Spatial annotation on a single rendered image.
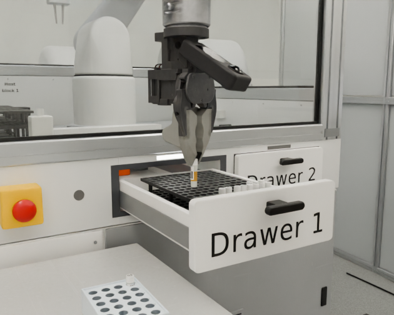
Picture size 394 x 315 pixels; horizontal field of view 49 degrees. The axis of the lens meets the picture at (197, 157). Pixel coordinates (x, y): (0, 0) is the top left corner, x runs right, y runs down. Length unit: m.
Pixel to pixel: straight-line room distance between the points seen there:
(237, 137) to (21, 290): 0.59
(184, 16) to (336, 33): 0.70
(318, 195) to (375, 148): 2.00
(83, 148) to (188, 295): 0.37
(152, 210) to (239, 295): 0.48
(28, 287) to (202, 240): 0.32
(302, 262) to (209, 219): 0.70
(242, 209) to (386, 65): 2.10
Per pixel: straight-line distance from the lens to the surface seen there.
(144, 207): 0.83
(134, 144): 0.94
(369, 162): 2.80
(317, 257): 1.35
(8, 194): 0.84
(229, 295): 1.18
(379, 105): 2.74
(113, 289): 0.68
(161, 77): 0.69
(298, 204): 0.70
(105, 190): 0.93
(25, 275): 0.86
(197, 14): 0.68
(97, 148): 0.91
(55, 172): 0.89
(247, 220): 0.69
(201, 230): 0.64
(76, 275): 0.83
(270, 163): 1.12
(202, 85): 0.68
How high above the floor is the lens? 1.09
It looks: 9 degrees down
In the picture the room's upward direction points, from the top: straight up
